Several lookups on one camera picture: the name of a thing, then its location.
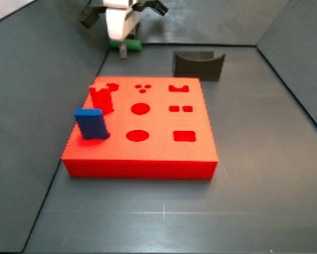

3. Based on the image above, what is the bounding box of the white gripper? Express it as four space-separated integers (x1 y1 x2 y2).
79 0 169 60

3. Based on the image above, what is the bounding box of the green cylinder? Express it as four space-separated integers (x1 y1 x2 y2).
108 39 142 52

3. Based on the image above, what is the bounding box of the red star peg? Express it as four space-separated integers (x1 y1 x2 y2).
88 82 114 114

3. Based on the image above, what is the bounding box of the black curved cradle holder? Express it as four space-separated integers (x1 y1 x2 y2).
173 51 226 81

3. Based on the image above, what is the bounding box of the blue rounded peg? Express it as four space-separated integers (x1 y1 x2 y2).
75 108 108 140

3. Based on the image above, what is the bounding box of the red shape sorter box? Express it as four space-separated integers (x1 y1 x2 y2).
62 76 218 180

